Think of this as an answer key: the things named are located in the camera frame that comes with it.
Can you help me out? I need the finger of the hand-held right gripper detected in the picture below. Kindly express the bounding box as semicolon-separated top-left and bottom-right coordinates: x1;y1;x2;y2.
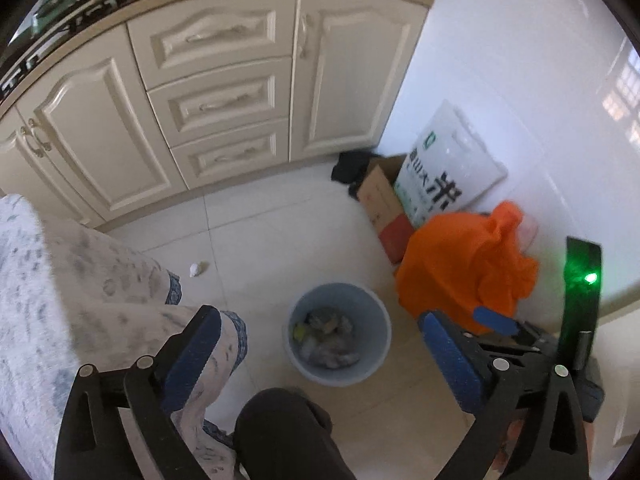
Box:
474;306;521;336

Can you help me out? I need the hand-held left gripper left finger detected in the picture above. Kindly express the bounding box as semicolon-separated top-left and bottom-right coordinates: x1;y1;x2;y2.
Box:
54;305;222;480

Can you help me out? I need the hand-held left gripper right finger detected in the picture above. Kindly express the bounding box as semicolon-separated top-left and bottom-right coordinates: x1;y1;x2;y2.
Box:
417;310;591;480

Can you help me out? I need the blue plastic waste bin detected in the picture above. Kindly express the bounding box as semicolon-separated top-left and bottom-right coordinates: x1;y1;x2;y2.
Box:
287;282;392;387

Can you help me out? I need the orange plastic bag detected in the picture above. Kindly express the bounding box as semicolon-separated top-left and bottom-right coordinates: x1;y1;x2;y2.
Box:
395;201;541;335

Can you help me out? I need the round table with patterned cloth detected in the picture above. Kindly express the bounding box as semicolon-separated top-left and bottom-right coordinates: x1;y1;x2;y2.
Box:
0;194;248;480

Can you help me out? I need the white rice bag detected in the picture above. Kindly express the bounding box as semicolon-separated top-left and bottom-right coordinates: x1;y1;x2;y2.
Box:
394;99;508;231

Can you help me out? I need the brown cardboard box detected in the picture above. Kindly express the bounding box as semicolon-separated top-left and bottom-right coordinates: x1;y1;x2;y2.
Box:
356;154;417;266

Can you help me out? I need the cream cabinet drawer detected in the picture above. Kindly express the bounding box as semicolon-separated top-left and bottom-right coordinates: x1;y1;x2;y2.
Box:
147;57;293;148
127;0;299;92
172;120;291;191

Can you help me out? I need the black cloth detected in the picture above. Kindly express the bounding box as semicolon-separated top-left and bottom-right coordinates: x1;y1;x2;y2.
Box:
331;150;383;201

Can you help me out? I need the black gas stove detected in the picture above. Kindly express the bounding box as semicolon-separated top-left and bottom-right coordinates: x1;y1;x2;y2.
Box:
0;0;128;103

